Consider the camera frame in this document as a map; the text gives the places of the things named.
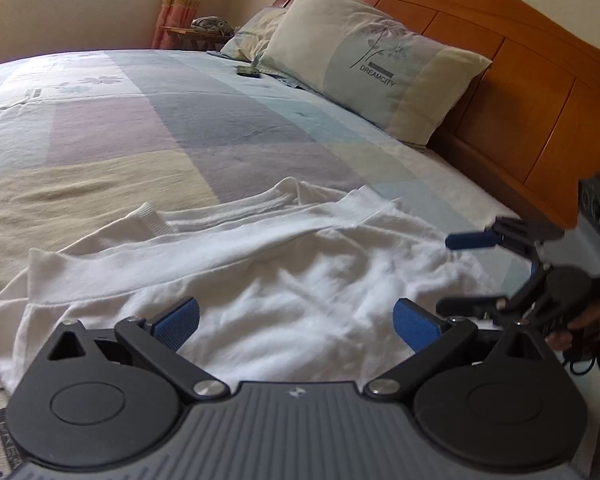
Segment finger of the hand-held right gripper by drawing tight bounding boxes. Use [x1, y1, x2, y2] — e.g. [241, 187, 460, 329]
[436, 292, 528, 324]
[445, 217, 566, 261]

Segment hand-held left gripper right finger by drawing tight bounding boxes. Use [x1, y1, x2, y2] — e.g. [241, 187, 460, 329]
[362, 299, 553, 403]

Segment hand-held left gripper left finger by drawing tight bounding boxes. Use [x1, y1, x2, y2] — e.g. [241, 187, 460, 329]
[47, 296, 231, 402]

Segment white sweatshirt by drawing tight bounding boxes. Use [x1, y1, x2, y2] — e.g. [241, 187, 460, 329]
[0, 176, 527, 397]

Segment person's right hand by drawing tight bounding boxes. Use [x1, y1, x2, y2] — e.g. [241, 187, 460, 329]
[549, 299, 600, 352]

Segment wooden headboard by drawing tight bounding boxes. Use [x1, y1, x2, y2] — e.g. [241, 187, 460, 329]
[270, 0, 600, 232]

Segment large flower print pillow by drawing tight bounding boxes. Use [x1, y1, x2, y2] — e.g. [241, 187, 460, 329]
[255, 0, 494, 144]

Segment wooden nightstand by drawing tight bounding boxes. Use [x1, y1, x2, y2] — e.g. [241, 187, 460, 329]
[159, 25, 234, 52]

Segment small flower print pillow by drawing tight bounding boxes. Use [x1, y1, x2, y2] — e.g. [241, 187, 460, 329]
[220, 6, 289, 64]

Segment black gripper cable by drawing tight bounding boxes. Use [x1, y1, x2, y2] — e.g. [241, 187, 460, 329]
[560, 350, 600, 377]

